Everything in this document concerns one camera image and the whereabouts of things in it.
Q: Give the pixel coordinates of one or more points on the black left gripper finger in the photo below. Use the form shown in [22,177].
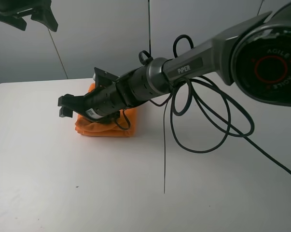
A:
[45,20]
[18,23]

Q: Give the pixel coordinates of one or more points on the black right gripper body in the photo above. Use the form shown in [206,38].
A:
[102,104]

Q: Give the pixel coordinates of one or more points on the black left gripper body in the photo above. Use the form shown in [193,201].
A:
[22,8]

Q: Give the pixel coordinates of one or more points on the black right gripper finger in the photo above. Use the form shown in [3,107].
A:
[65,112]
[71,101]

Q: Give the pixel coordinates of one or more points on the orange towel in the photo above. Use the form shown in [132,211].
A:
[87,128]

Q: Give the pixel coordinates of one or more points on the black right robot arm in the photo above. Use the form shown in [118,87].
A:
[255,54]

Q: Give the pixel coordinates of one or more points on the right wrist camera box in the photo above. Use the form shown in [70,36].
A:
[103,78]

